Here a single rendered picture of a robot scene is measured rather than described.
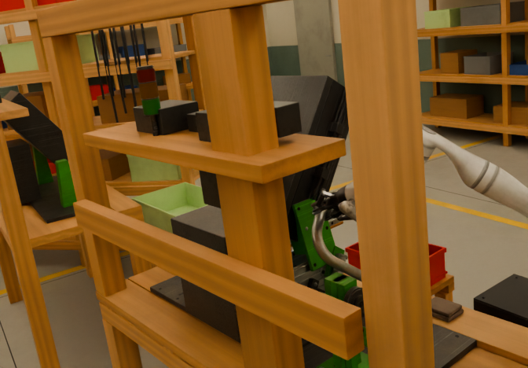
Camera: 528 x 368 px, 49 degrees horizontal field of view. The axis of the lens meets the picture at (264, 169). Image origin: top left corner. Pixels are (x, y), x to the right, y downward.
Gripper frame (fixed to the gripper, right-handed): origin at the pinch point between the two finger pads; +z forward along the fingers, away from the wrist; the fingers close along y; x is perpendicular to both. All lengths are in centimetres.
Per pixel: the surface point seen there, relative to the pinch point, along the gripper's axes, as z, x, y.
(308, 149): -33.7, 14.1, 27.9
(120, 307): 84, 22, 21
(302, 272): 16.1, 10.7, -8.1
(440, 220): 178, -202, -223
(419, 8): 286, -634, -247
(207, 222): 29.0, 5.0, 21.3
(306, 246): 12.1, 4.5, -5.0
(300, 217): 9.9, -1.7, 1.0
